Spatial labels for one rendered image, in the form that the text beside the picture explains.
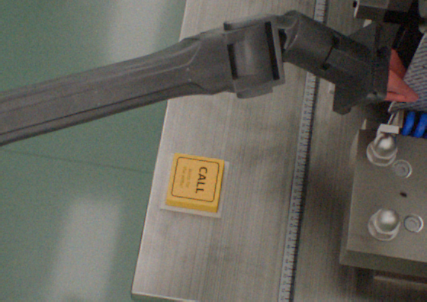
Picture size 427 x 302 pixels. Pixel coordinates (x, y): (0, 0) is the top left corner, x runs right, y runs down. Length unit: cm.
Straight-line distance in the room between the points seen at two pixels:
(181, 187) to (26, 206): 104
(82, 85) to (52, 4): 154
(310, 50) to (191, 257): 34
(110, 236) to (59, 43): 52
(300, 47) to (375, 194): 21
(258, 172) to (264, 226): 8
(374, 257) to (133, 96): 37
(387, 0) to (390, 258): 31
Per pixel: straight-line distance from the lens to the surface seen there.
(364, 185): 118
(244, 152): 132
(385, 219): 113
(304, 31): 109
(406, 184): 120
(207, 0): 143
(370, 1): 118
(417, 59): 113
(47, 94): 96
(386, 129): 119
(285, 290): 126
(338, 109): 115
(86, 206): 226
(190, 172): 128
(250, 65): 106
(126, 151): 230
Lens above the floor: 211
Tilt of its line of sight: 67 degrees down
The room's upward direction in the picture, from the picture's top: 5 degrees clockwise
